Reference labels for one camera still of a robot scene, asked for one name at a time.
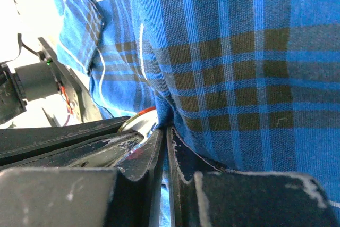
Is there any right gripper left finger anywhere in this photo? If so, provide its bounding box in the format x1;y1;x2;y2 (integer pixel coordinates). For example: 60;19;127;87
1;130;164;226

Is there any blue plaid shirt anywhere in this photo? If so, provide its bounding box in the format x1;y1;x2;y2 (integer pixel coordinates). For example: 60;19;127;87
54;0;339;214

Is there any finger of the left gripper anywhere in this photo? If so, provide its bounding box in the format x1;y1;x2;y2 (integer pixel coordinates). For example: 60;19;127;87
1;116;129;166

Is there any round brown badge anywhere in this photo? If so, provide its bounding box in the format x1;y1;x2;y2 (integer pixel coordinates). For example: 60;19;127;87
118;106;159;154

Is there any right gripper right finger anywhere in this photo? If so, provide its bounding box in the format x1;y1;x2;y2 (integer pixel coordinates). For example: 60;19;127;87
166;127;339;226

